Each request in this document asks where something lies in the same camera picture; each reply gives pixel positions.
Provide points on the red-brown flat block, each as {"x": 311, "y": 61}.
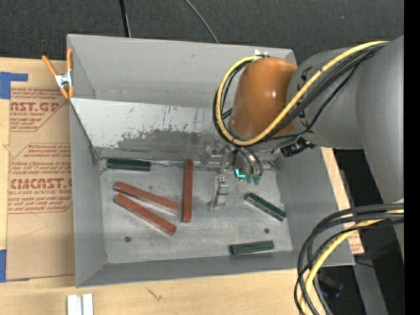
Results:
{"x": 187, "y": 192}
{"x": 145, "y": 214}
{"x": 146, "y": 196}

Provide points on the black cylinder on white bracket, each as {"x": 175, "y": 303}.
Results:
{"x": 297, "y": 148}

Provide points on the grey metal bin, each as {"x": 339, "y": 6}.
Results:
{"x": 197, "y": 235}

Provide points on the brown cardboard board, red print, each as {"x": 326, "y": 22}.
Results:
{"x": 36, "y": 235}

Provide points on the dark green flat block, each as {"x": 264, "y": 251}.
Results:
{"x": 252, "y": 247}
{"x": 265, "y": 207}
{"x": 128, "y": 164}

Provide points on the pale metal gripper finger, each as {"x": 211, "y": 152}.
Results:
{"x": 220, "y": 194}
{"x": 218, "y": 156}

